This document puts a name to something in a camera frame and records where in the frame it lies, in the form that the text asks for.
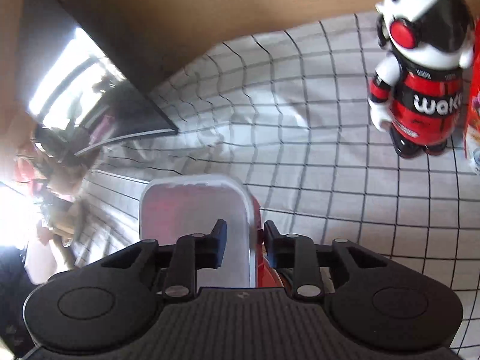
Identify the black computer monitor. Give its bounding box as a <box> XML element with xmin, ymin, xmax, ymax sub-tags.
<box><xmin>15</xmin><ymin>0</ymin><xmax>180</xmax><ymax>158</ymax></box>

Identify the panda figurine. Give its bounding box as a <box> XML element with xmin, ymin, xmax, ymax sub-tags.
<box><xmin>368</xmin><ymin>0</ymin><xmax>476</xmax><ymax>158</ymax></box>

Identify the red cereal bag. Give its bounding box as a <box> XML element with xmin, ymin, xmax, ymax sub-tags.
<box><xmin>464</xmin><ymin>19</ymin><xmax>480</xmax><ymax>175</ymax></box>

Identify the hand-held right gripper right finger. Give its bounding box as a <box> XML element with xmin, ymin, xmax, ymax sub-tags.
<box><xmin>262</xmin><ymin>220</ymin><xmax>391</xmax><ymax>301</ymax></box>

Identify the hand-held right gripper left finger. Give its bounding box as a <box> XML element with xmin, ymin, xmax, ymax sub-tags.
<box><xmin>75</xmin><ymin>218</ymin><xmax>228</xmax><ymax>301</ymax></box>

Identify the red rectangular dish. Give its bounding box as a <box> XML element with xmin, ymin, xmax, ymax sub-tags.
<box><xmin>139</xmin><ymin>174</ymin><xmax>286</xmax><ymax>289</ymax></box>

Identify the white checked tablecloth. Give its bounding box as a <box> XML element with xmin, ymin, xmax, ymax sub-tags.
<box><xmin>71</xmin><ymin>11</ymin><xmax>480</xmax><ymax>360</ymax></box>

